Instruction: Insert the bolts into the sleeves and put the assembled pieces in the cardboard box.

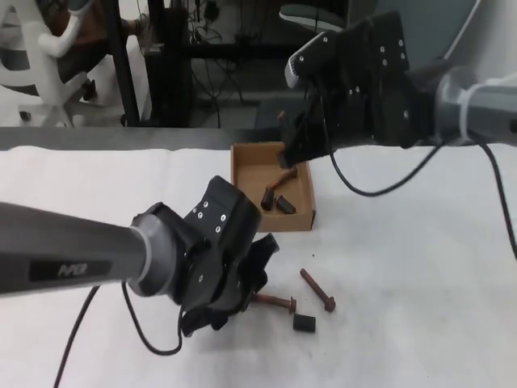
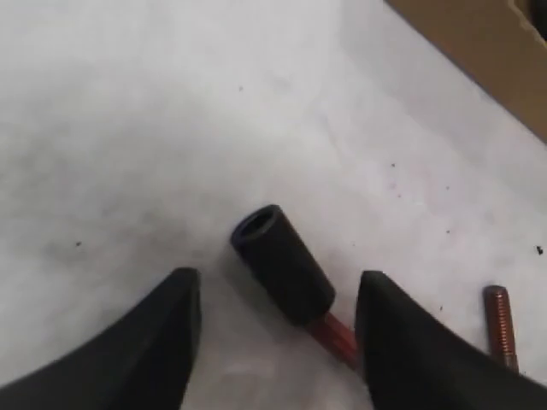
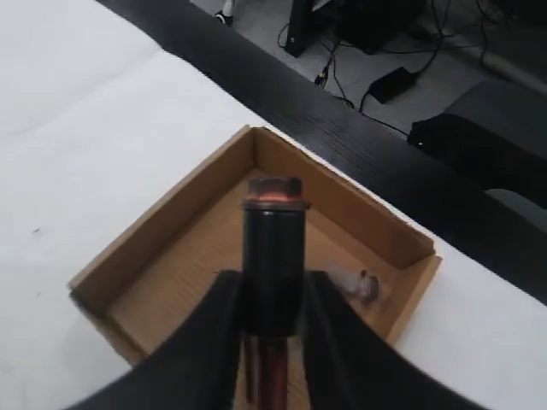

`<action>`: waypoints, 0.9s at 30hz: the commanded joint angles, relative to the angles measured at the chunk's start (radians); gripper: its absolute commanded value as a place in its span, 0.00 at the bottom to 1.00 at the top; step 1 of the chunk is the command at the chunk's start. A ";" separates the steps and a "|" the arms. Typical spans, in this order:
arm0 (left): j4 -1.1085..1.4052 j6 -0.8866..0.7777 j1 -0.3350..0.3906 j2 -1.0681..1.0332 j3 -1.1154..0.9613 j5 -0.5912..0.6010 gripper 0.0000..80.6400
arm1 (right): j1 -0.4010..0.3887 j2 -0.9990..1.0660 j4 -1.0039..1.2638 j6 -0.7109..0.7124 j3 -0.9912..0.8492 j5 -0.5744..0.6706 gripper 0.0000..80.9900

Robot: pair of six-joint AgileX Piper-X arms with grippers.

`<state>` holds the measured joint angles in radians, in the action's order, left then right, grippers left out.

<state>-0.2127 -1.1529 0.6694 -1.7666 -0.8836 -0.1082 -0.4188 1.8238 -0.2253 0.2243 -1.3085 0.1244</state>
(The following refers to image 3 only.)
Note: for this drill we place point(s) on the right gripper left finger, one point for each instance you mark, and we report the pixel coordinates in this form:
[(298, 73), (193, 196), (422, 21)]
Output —
[(188, 354)]

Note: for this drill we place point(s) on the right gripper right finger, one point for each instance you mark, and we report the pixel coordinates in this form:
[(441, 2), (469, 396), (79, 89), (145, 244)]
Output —
[(363, 363)]

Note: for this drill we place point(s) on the black sleeve with bolt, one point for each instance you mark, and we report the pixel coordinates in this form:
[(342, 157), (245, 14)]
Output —
[(271, 256)]

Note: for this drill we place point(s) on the cardboard box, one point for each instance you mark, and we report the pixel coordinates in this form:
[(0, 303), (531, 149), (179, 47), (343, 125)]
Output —
[(256, 239)]

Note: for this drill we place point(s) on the translucent sleeve with bolt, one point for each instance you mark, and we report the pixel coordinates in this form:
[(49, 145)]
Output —
[(357, 286)]

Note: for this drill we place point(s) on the black power adapter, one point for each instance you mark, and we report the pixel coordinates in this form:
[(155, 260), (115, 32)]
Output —
[(393, 84)]

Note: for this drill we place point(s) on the black desk leg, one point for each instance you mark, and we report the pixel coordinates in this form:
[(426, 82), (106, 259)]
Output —
[(299, 25)]

